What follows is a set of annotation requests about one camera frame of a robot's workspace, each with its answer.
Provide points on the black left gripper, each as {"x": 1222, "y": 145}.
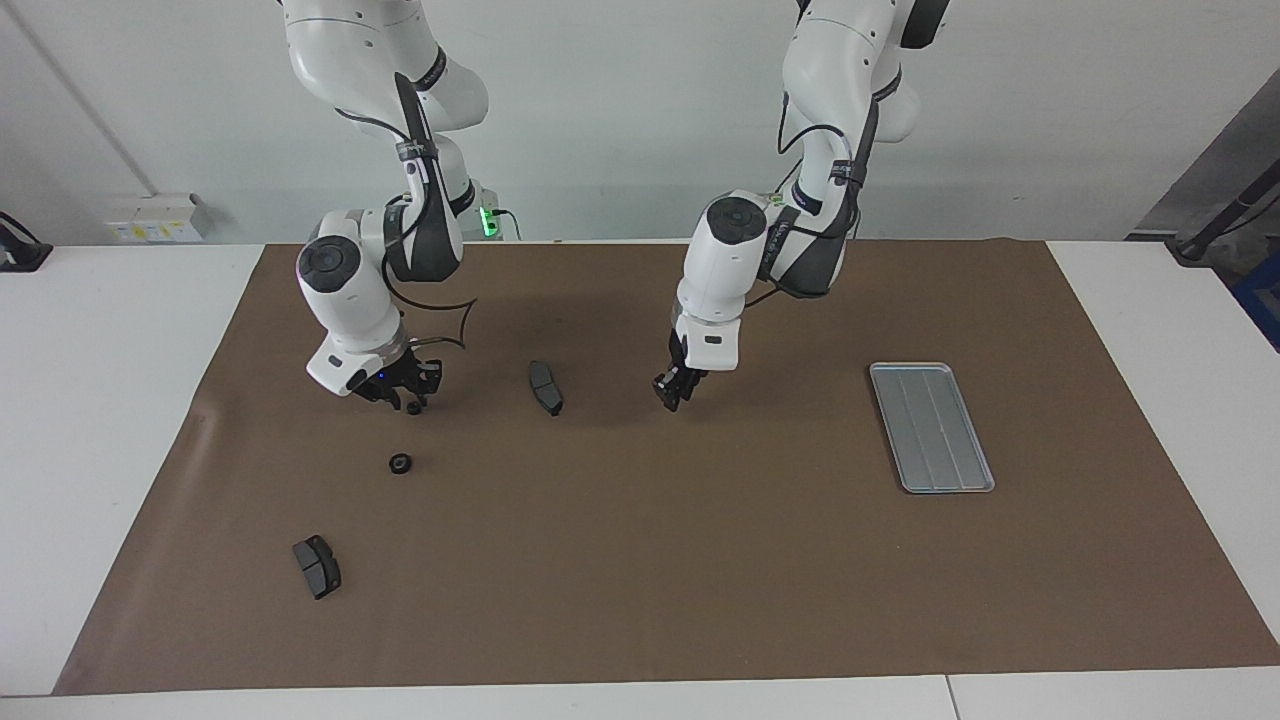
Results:
{"x": 685, "y": 365}

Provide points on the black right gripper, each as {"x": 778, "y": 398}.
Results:
{"x": 392, "y": 382}

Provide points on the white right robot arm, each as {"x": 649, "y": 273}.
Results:
{"x": 350, "y": 290}

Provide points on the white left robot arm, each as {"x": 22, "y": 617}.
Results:
{"x": 720, "y": 260}

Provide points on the silver metal tray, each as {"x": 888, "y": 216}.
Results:
{"x": 935, "y": 430}

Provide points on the dark grey brake pad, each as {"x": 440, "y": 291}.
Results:
{"x": 545, "y": 388}
{"x": 318, "y": 568}

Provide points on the brown paper table mat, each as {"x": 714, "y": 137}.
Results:
{"x": 640, "y": 560}

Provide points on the black stand pole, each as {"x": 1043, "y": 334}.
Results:
{"x": 1230, "y": 215}

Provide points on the blue box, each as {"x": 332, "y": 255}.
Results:
{"x": 1262, "y": 300}

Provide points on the grey metal panel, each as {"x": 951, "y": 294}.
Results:
{"x": 1230, "y": 150}

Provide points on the white wall socket box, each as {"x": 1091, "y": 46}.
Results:
{"x": 150, "y": 225}

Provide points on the black clamp mount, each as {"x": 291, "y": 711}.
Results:
{"x": 20, "y": 255}

